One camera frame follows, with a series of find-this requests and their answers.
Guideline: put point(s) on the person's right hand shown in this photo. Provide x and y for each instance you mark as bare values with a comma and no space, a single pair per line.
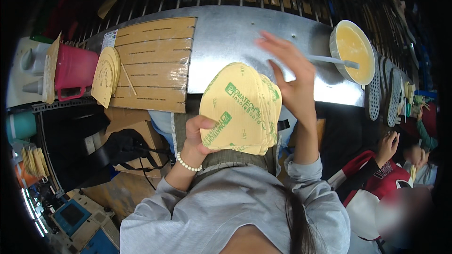
299,91

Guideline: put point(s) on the person's left hand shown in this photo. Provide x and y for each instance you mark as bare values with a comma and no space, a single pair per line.
192,141

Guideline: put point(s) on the stack of yellow printed insole boards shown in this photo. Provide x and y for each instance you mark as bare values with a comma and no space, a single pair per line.
236,109

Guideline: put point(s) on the white glue brush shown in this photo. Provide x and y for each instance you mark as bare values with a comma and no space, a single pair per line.
328,60

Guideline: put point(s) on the brown cardboard box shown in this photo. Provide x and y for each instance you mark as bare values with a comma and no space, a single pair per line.
144,127

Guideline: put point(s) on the white bowl of yellow glue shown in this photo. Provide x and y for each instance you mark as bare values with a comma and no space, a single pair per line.
353,49

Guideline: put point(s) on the person's body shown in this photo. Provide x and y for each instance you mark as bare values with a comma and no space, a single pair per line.
212,211

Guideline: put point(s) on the grey patterned shoe sole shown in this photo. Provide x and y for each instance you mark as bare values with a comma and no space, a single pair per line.
374,91
393,98

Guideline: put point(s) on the brown cardboard work mat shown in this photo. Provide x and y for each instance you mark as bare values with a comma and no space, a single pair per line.
155,63

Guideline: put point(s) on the thin wooden stick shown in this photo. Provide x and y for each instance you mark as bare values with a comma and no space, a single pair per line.
129,79

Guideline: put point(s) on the pile of plain yellow insoles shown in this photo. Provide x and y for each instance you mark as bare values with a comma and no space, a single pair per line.
104,77

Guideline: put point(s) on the blue and beige machine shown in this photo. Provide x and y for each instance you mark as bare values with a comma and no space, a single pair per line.
84,222

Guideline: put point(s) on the pink plastic pitcher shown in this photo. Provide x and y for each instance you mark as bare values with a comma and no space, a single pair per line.
76,70

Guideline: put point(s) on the brown cardboard piece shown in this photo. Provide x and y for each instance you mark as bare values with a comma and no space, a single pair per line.
49,74

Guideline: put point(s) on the row of yellow insoles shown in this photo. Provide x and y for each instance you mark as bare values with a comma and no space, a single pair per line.
35,162

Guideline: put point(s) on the teal plastic container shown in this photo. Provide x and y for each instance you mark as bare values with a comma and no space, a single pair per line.
21,125

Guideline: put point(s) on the white plastic bottles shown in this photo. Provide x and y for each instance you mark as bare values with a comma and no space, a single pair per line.
35,63

